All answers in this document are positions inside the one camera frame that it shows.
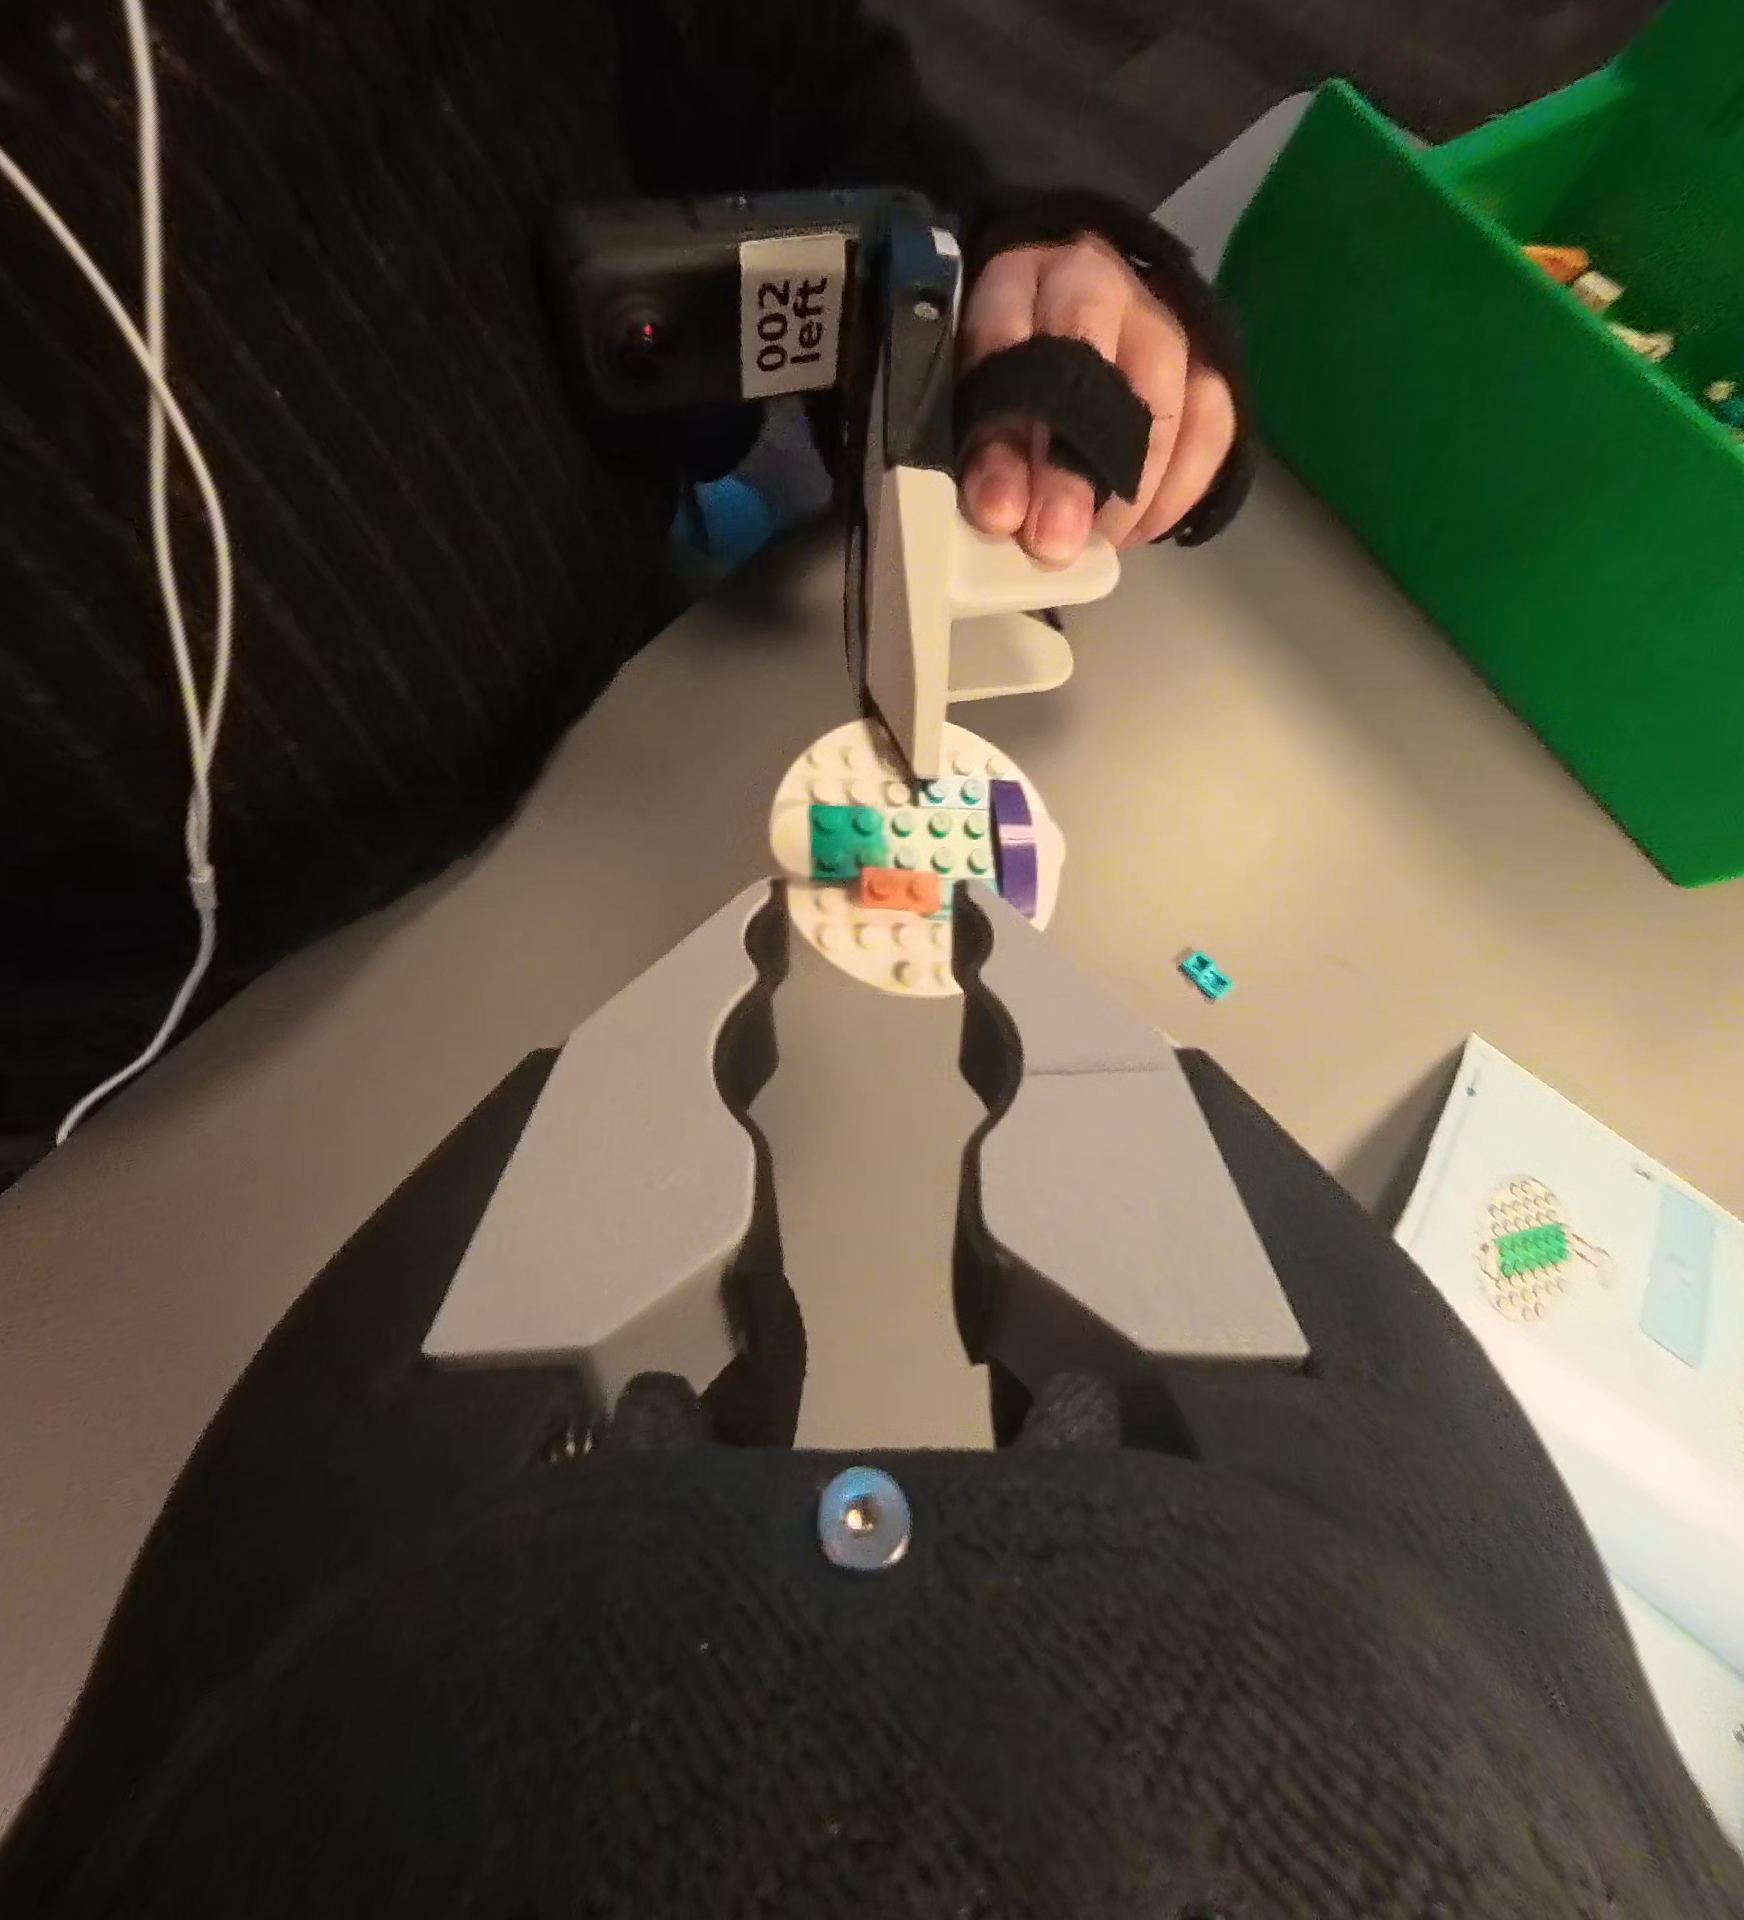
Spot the person's black clothing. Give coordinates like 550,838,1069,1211
0,0,993,1261

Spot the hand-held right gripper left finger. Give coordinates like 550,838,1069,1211
422,882,783,1420

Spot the green plastic bin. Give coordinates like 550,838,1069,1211
1213,0,1744,890

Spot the white cable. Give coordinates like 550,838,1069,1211
0,0,239,1146

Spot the pile of loose lego pieces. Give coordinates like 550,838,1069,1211
1516,231,1744,518

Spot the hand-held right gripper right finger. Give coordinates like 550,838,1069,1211
950,887,1315,1413

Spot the dark green lego plate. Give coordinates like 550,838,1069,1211
808,801,998,882

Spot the light blue instruction booklet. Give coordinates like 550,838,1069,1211
1388,1033,1744,1898

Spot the round cream lego plate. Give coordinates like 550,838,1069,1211
769,719,1073,998

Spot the person's left hand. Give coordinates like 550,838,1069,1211
952,237,1249,571

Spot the purple lego brick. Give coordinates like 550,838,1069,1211
985,779,1043,925

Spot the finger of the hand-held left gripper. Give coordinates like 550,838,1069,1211
859,457,956,769

